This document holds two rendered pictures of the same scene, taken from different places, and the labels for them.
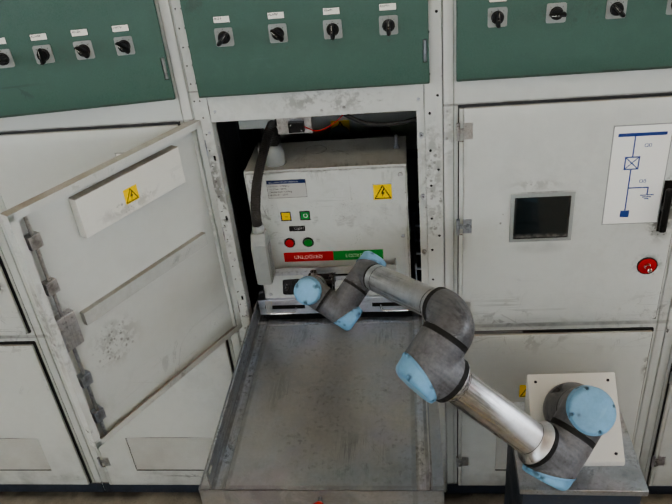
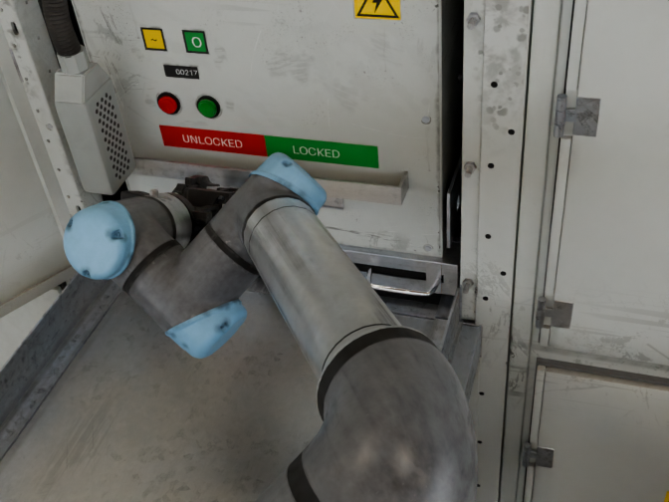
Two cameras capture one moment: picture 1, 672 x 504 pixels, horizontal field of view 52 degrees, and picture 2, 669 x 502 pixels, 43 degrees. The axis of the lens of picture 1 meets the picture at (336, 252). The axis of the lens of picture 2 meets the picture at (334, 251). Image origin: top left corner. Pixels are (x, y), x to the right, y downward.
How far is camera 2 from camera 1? 1.12 m
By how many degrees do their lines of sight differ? 14
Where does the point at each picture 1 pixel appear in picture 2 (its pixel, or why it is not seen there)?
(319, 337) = not seen: hidden behind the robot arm
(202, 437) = not seen: hidden behind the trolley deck
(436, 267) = (498, 209)
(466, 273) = (570, 236)
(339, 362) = (238, 394)
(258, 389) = (42, 428)
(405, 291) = (303, 310)
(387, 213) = (388, 58)
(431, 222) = (493, 95)
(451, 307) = (388, 432)
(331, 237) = (259, 103)
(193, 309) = not seen: outside the picture
